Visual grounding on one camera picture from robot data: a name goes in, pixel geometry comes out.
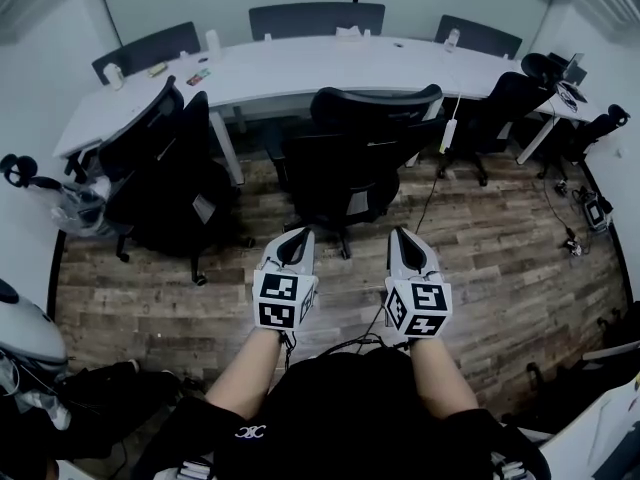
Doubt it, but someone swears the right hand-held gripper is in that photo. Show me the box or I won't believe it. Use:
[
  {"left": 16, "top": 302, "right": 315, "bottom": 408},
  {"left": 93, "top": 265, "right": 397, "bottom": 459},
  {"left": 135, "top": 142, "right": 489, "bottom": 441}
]
[{"left": 383, "top": 225, "right": 454, "bottom": 338}]

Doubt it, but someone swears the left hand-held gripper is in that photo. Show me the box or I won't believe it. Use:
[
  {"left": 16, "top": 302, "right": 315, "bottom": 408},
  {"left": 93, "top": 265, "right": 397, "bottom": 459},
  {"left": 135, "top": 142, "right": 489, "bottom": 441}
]
[{"left": 252, "top": 226, "right": 320, "bottom": 330}]

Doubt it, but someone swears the black mesh office chair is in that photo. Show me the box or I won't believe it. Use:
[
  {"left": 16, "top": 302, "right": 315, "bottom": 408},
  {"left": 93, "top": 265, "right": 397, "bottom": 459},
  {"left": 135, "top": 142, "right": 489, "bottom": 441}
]
[{"left": 264, "top": 83, "right": 447, "bottom": 260}]

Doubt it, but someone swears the person's left forearm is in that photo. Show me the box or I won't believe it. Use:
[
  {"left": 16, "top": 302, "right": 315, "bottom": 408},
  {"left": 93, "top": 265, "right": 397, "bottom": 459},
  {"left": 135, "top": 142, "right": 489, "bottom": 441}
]
[{"left": 203, "top": 326, "right": 282, "bottom": 422}]

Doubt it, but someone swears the person's right forearm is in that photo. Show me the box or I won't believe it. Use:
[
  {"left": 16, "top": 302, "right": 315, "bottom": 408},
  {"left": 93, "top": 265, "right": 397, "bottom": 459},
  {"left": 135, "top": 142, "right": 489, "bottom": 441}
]
[{"left": 408, "top": 336, "right": 481, "bottom": 419}]

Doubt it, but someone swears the white power adapter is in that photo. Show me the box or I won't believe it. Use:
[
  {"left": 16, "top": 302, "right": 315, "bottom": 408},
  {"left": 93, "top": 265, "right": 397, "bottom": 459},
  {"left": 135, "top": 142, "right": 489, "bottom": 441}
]
[{"left": 439, "top": 117, "right": 457, "bottom": 155}]

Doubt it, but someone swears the person's black shirt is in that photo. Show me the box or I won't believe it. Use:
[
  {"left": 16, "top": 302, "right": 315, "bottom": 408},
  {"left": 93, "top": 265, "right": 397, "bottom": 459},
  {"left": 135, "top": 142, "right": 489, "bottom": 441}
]
[{"left": 132, "top": 345, "right": 556, "bottom": 480}]

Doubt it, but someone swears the grey boxy floor device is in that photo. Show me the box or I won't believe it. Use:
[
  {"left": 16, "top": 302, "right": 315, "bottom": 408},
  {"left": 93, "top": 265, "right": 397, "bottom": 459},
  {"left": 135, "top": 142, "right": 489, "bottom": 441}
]
[{"left": 582, "top": 192, "right": 615, "bottom": 233}]

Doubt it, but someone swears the clear plastic bag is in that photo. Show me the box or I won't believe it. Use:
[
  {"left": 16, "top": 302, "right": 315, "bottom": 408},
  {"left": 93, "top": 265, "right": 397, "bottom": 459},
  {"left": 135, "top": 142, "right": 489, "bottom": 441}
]
[{"left": 48, "top": 176, "right": 119, "bottom": 242}]

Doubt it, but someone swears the white tissue box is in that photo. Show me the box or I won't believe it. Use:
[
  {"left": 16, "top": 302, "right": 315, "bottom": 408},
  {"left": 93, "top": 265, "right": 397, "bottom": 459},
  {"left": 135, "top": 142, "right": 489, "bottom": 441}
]
[{"left": 335, "top": 25, "right": 372, "bottom": 44}]

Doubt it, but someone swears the dark grey desk divider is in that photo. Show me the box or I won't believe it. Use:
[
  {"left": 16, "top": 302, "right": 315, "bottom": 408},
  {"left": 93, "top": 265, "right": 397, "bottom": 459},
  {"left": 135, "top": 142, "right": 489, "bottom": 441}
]
[
  {"left": 91, "top": 21, "right": 202, "bottom": 87},
  {"left": 434, "top": 14, "right": 524, "bottom": 61},
  {"left": 248, "top": 2, "right": 387, "bottom": 42}
]

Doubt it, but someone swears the short white cup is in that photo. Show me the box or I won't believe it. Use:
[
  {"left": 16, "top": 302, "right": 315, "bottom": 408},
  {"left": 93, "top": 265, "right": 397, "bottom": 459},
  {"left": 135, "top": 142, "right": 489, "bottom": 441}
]
[{"left": 103, "top": 62, "right": 125, "bottom": 91}]

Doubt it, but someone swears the black electronic device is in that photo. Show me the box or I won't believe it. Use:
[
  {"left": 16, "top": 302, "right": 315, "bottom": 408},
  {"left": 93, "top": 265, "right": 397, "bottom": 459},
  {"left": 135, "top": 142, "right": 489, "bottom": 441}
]
[{"left": 548, "top": 51, "right": 589, "bottom": 87}]

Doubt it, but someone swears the white domed device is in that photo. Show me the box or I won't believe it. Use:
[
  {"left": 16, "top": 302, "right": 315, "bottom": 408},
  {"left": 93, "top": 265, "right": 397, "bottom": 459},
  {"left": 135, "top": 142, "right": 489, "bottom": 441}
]
[{"left": 0, "top": 277, "right": 70, "bottom": 369}]

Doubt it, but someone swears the black adapter cable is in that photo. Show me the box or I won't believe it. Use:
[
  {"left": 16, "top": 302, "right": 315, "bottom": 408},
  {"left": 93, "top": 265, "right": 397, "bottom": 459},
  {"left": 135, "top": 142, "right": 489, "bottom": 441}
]
[{"left": 413, "top": 151, "right": 445, "bottom": 235}]

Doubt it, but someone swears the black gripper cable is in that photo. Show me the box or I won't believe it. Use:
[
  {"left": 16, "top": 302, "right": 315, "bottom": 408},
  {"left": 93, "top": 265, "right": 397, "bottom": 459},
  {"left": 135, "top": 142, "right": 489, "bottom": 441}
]
[
  {"left": 319, "top": 307, "right": 416, "bottom": 359},
  {"left": 278, "top": 327, "right": 301, "bottom": 370}
]

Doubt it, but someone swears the white power cable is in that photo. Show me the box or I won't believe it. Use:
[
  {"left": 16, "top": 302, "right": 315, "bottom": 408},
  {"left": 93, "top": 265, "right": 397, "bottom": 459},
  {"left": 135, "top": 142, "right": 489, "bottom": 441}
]
[{"left": 442, "top": 50, "right": 464, "bottom": 122}]

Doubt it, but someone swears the grey ribbed strap buckle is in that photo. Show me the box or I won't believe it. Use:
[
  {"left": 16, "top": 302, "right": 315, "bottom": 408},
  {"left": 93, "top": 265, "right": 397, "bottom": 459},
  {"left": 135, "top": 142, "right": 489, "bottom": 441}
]
[
  {"left": 492, "top": 460, "right": 526, "bottom": 480},
  {"left": 174, "top": 459, "right": 216, "bottom": 480}
]

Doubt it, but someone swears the black ring controller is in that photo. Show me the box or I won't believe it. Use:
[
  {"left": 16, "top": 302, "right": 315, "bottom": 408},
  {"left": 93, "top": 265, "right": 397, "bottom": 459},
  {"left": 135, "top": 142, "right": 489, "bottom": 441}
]
[{"left": 0, "top": 153, "right": 64, "bottom": 192}]

